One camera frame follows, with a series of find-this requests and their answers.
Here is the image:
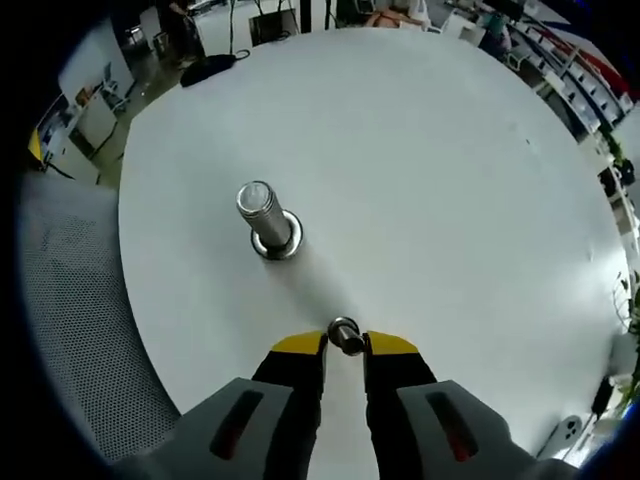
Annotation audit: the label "grey mesh office chair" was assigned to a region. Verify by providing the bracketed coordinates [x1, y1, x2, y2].
[19, 177, 182, 464]

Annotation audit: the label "thick steel threaded stud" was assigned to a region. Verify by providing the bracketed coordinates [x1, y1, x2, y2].
[234, 179, 305, 262]

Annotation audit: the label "white handheld controller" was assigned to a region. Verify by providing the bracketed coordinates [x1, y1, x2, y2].
[536, 413, 584, 459]

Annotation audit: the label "white wall shelves with bins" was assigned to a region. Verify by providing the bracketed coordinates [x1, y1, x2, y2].
[499, 9, 632, 132]

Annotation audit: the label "black oval pouch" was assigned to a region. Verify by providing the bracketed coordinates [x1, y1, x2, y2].
[179, 53, 237, 87]

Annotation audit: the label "small black object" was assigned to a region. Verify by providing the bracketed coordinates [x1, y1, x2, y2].
[592, 377, 614, 417]

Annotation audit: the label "green potted plant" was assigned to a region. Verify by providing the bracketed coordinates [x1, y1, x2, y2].
[610, 272, 640, 417]

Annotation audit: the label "thin steel threaded stud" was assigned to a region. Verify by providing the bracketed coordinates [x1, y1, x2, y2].
[327, 315, 369, 358]

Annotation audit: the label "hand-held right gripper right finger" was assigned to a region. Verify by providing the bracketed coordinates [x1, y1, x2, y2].
[363, 330, 540, 480]

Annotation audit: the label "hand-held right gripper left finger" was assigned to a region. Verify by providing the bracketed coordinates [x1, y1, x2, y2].
[174, 329, 330, 480]

